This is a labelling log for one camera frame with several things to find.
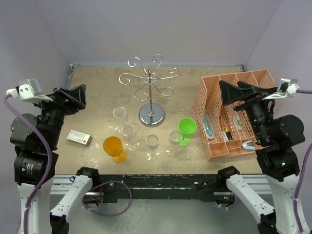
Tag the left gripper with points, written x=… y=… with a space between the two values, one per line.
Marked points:
x=76 y=97

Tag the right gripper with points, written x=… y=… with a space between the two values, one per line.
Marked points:
x=230 y=92

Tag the green plastic wine glass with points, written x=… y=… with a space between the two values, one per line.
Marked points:
x=187 y=127

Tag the clear wine glass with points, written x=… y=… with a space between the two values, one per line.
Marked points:
x=172 y=150
x=152 y=142
x=130 y=136

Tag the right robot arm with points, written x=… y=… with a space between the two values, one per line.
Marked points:
x=276 y=158

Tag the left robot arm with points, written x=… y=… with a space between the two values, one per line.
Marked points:
x=35 y=139

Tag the orange plastic wine glass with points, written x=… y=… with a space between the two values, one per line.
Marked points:
x=114 y=148

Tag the chrome wine glass rack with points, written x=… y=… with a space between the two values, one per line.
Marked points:
x=151 y=114

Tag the green white pen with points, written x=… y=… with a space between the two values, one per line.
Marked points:
x=238 y=119

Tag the red pen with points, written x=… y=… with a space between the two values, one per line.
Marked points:
x=222 y=122

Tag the yellow black marker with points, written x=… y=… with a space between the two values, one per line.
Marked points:
x=227 y=135

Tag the orange plastic file organizer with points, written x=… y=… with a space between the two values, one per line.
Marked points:
x=208 y=100

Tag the small white card box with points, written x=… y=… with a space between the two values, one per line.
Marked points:
x=79 y=137

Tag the clear glass back left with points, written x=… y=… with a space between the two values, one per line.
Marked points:
x=120 y=114

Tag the blue item in organizer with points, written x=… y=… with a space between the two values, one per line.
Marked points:
x=208 y=127

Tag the blue white stapler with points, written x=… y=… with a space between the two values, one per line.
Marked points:
x=248 y=145

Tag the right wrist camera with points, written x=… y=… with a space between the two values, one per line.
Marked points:
x=287 y=89

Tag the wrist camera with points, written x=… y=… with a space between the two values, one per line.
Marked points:
x=287 y=89
x=29 y=90

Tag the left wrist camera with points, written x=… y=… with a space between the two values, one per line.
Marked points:
x=29 y=90

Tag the black base frame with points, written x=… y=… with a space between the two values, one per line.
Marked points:
x=203 y=187

